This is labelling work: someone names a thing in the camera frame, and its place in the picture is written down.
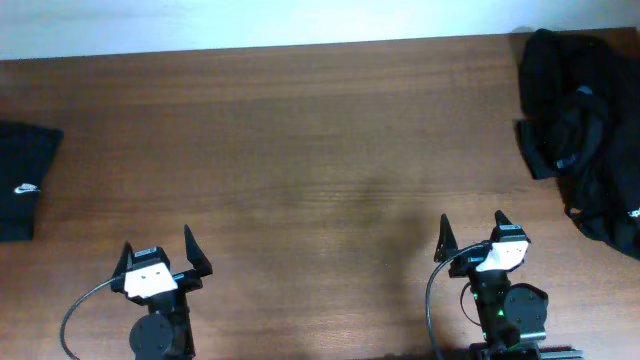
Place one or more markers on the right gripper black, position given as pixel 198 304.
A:
pixel 469 264

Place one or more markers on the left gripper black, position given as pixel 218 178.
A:
pixel 187 278

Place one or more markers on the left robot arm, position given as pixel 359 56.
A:
pixel 165 332

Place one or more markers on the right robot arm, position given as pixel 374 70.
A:
pixel 512 317

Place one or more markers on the folded black Nike garment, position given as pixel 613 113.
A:
pixel 27 152

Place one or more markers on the black clothes pile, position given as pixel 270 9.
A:
pixel 580 98

